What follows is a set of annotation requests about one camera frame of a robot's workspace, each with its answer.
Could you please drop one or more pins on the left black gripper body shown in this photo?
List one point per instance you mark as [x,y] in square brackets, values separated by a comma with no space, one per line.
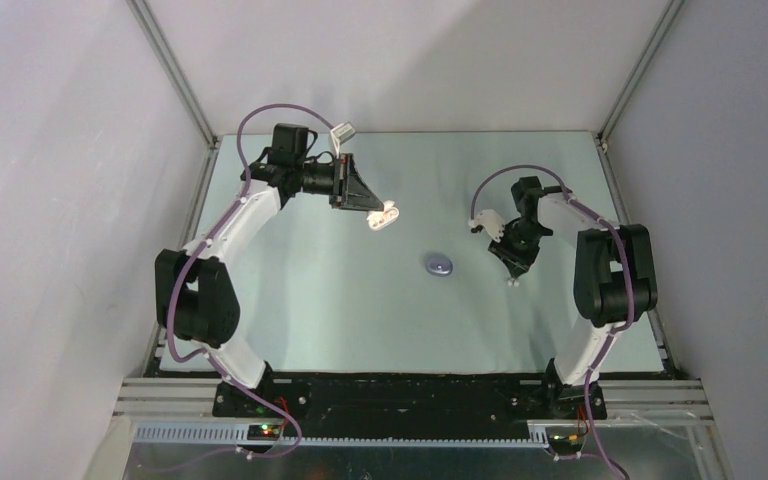
[342,176]

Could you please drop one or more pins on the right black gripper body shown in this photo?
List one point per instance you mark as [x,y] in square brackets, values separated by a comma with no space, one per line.
[520,243]

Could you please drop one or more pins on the white earbud charging case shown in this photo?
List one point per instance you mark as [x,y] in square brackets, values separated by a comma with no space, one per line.
[380,219]

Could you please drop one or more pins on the purple earbud charging case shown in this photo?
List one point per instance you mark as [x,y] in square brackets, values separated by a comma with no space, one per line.
[439,265]

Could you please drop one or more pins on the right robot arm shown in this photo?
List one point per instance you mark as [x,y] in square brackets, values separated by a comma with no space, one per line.
[614,281]

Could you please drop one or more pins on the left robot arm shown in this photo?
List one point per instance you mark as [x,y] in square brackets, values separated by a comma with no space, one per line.
[196,295]

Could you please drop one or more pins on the right controller board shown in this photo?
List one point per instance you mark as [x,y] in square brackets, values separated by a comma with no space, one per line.
[566,447]

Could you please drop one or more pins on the controller board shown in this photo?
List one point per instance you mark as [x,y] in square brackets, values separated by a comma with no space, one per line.
[566,447]
[264,432]

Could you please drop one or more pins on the left controller board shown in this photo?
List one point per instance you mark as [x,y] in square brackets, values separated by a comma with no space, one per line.
[264,432]

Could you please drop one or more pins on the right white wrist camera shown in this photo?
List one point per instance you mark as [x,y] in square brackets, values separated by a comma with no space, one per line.
[490,222]

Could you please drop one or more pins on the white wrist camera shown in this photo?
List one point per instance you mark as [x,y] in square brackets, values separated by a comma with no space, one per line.
[341,134]
[490,222]

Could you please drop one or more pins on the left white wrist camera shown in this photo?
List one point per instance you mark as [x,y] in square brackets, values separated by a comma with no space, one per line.
[341,134]

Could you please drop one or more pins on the right aluminium frame post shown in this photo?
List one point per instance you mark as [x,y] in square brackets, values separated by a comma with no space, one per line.
[658,35]

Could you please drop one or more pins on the aluminium frame post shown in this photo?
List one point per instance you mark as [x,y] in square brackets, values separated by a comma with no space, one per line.
[658,35]
[158,41]

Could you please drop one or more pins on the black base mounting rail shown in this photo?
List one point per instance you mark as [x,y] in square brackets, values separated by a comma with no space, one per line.
[401,406]

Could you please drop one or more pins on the left aluminium frame post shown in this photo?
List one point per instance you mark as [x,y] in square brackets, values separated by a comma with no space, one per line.
[158,41]

